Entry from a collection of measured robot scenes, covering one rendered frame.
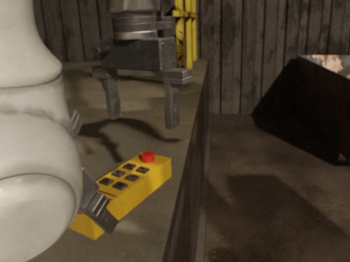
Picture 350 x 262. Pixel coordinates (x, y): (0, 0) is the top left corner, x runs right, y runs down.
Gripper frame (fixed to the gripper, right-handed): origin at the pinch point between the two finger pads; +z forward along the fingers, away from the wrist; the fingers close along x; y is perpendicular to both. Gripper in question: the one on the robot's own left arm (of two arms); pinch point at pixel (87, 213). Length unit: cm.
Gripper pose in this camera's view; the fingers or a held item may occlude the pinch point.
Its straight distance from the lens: 54.8
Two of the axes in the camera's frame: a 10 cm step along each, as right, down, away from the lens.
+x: 8.6, 1.5, -4.9
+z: 2.9, 6.5, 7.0
